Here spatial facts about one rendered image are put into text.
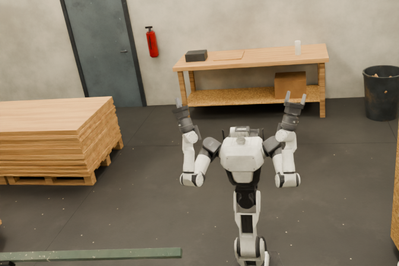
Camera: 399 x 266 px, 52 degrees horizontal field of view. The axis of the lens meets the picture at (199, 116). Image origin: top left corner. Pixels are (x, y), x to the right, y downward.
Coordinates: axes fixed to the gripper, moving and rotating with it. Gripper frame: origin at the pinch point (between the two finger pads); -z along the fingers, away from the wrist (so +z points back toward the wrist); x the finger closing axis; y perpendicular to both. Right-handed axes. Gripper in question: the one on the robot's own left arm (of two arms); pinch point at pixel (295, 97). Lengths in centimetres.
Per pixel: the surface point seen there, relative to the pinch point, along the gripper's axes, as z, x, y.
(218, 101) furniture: 59, -108, 371
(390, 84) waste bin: -20, -274, 218
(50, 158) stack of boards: 149, 122, 298
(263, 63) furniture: -13, -137, 312
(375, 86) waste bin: -13, -262, 230
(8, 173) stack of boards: 188, 168, 338
